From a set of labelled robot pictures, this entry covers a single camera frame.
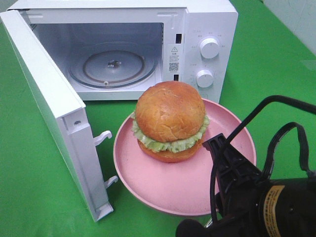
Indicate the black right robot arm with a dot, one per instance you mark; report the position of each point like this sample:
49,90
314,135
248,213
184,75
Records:
289,206

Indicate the round door release button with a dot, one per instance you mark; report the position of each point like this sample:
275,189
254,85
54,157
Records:
204,95

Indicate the upper white microwave knob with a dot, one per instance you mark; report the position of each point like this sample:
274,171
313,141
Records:
209,48

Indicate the lower white microwave knob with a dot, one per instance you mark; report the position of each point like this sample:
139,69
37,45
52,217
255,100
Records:
205,78

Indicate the white warning label sticker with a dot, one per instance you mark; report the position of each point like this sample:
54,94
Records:
174,56

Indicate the glass microwave turntable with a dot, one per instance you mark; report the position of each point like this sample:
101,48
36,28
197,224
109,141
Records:
113,64

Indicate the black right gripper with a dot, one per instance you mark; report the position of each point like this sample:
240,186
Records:
236,200

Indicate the white microwave knob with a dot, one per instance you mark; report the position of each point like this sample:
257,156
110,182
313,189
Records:
205,78
209,48

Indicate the pink round plate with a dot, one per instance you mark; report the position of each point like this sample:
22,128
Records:
180,188

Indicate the burger with lettuce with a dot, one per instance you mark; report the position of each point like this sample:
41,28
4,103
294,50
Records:
169,121

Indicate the white microwave door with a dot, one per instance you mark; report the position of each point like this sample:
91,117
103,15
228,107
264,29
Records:
64,114

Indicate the white microwave oven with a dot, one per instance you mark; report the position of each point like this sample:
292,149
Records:
63,26

